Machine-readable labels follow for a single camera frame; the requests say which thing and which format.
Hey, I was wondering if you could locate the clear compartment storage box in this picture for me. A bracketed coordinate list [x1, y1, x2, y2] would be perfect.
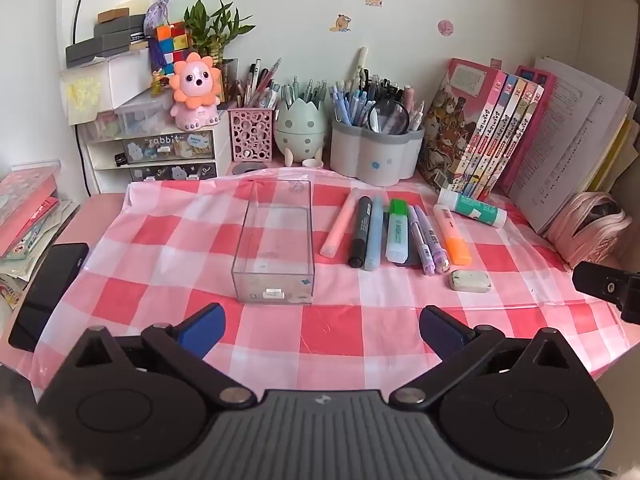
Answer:
[77, 95, 176, 141]

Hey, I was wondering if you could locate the green and white glue stick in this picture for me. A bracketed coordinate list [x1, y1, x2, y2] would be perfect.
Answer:
[436, 187, 508, 229]

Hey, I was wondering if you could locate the green highlighter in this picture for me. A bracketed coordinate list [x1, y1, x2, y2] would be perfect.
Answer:
[385, 199, 411, 265]

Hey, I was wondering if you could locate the grey white flower-shaped pen holder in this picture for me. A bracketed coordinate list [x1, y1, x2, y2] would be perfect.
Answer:
[330, 115, 426, 186]

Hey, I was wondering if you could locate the bunch of pens, pink holder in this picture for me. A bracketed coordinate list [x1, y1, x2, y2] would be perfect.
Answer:
[235, 57, 283, 111]

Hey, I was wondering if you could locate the purple pen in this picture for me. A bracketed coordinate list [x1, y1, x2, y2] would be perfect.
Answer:
[414, 205, 451, 275]
[406, 205, 437, 276]

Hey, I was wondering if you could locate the pink lion toy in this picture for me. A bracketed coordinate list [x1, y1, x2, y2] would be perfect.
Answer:
[167, 51, 223, 131]

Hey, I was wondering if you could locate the pink marker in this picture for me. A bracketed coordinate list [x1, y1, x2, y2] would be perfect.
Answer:
[320, 187, 361, 259]

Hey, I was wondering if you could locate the colourful puzzle cube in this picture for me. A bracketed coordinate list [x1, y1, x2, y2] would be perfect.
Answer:
[150, 21, 193, 78]

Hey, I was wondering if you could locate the clear bag yellow print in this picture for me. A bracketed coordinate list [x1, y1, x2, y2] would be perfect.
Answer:
[62, 72, 103, 125]

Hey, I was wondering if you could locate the black smartphone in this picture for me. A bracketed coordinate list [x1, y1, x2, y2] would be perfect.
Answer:
[7, 242, 90, 353]

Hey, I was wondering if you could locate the pink book case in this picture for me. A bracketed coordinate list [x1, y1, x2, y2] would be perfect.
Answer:
[500, 64, 557, 193]

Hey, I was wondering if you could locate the yellow folder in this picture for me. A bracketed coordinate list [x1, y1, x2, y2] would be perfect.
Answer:
[597, 117, 640, 193]

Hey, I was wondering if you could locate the dark pencil lead case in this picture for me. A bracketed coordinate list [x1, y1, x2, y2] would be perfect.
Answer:
[382, 210, 422, 268]

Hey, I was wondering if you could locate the white box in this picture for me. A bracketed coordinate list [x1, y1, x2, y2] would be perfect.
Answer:
[60, 52, 156, 126]

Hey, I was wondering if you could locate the cartoon comic book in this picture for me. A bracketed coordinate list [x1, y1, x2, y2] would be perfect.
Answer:
[470, 74, 518, 198]
[487, 85, 546, 198]
[482, 81, 538, 200]
[417, 57, 508, 196]
[477, 77, 528, 200]

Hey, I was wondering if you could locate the low clear sticker drawer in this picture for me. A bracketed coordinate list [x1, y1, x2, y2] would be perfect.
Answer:
[129, 162, 218, 182]

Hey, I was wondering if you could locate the magnifying glass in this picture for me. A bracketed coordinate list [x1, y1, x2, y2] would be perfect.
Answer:
[367, 100, 412, 135]

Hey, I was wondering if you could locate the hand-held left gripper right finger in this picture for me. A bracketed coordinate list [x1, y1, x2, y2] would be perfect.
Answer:
[390, 305, 571, 409]

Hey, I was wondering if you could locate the tall clear sticker drawer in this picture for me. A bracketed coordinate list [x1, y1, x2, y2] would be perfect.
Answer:
[122, 130, 216, 163]

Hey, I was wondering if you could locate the green egg-shaped pen holder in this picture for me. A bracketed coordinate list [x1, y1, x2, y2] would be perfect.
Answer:
[274, 97, 331, 168]

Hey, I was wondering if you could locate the pink patterned box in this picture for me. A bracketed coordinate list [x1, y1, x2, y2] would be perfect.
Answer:
[0, 162, 58, 221]

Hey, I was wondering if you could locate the light blue marker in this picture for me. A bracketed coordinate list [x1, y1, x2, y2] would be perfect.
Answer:
[364, 195, 385, 272]

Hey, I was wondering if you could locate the pink checkered tablecloth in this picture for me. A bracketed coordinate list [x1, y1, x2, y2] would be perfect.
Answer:
[30, 177, 636, 381]

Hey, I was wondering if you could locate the orange highlighter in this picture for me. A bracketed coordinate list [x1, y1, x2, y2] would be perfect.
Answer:
[432, 204, 473, 266]

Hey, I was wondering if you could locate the pink perforated pen holder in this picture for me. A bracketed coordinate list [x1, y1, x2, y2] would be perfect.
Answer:
[227, 107, 275, 163]

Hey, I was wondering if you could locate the stack of printed papers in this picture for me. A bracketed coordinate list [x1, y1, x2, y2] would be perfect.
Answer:
[510, 55, 640, 236]

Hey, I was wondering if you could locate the green bamboo plant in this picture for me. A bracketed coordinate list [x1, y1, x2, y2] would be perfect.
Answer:
[182, 0, 256, 63]

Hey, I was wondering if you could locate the black wall cable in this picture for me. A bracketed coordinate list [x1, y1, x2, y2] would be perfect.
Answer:
[72, 0, 96, 46]

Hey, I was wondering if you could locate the dark grey box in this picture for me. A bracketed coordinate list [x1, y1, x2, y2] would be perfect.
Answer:
[65, 35, 133, 68]
[94, 14, 148, 41]

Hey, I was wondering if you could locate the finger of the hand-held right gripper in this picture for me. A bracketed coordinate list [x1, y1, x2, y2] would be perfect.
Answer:
[572, 261, 640, 326]

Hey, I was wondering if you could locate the black marker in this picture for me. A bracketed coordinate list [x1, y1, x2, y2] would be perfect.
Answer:
[348, 195, 373, 268]

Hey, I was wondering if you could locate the white eraser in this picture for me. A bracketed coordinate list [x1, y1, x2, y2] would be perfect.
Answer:
[449, 269, 492, 294]

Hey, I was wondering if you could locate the bunch of blue black pens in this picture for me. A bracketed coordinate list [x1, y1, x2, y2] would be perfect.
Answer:
[332, 46, 426, 133]

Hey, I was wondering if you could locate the lavender sachet bag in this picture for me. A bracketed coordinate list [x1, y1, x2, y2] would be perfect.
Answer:
[144, 0, 173, 36]

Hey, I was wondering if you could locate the cream board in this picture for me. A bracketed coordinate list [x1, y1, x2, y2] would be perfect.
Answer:
[95, 0, 151, 26]

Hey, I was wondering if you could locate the white desktop drawer organizer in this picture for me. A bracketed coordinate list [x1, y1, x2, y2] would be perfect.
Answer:
[75, 122, 231, 193]

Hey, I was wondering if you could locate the glass vase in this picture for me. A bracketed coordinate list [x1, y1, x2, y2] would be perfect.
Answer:
[217, 57, 240, 103]

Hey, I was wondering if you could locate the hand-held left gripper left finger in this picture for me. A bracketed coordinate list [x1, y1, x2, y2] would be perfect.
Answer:
[75, 302, 258, 409]

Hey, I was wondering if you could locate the pile of paper packets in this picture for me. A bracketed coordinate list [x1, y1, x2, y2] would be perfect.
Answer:
[0, 200, 78, 311]

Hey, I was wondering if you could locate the bunch of green pens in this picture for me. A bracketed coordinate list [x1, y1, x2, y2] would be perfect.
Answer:
[282, 77, 328, 108]

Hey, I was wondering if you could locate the clear plastic organizer box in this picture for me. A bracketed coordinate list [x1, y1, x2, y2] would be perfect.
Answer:
[231, 179, 315, 306]

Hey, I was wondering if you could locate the pink flat book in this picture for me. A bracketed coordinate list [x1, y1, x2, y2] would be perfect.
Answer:
[0, 197, 61, 258]

